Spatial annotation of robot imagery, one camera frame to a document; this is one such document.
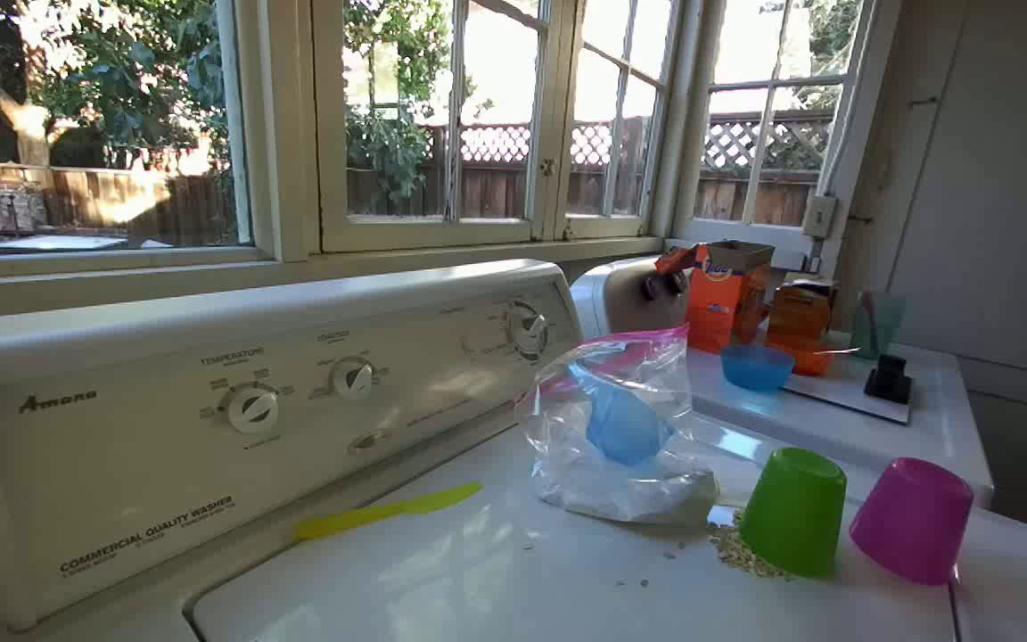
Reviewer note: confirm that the blue measuring cup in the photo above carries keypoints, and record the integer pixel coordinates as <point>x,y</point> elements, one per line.
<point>626,427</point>

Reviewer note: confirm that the clear plastic zip bag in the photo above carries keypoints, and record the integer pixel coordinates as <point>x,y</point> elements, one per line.
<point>659,495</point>

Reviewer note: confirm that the orange plastic cup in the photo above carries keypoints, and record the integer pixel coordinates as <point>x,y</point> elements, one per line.
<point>715,311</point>

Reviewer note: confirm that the green plastic cup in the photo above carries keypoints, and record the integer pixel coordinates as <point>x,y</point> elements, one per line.
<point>792,520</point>

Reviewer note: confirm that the teal translucent cup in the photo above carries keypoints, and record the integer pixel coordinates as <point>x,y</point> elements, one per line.
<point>885,321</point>

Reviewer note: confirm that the pink plastic cup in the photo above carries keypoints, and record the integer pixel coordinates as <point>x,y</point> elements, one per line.
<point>911,522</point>

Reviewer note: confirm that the white washer control knob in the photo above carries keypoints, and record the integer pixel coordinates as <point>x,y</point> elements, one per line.
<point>355,380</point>
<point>250,408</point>
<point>525,330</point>

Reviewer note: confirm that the orange black tool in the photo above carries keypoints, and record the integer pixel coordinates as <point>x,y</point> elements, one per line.
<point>663,276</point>

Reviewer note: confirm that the yellow-green plastic spoon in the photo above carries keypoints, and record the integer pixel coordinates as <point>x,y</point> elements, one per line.
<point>419,505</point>

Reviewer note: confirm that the light blue plastic bowl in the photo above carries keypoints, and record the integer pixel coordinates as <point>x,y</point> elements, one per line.
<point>757,373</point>

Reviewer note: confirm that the spilled grain pile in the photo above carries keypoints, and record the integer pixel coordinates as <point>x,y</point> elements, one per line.
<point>734,554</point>

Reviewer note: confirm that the white flat board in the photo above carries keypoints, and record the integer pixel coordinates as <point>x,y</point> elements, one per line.
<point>835,398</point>

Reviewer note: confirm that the wooden garden fence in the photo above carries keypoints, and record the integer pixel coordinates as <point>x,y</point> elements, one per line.
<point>122,196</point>

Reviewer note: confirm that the white Amana washing machine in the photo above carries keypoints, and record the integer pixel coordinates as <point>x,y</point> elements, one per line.
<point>122,474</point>

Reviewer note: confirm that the white Whirlpool laundry machine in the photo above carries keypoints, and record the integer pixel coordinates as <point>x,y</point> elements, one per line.
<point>942,403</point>

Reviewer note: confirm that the cream wooden window frame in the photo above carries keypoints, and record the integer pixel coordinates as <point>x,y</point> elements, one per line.
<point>283,144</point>

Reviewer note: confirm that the white wall outlet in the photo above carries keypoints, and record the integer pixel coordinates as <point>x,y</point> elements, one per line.
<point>823,214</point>

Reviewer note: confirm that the black camera stand base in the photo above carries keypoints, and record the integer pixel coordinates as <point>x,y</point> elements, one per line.
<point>888,380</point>

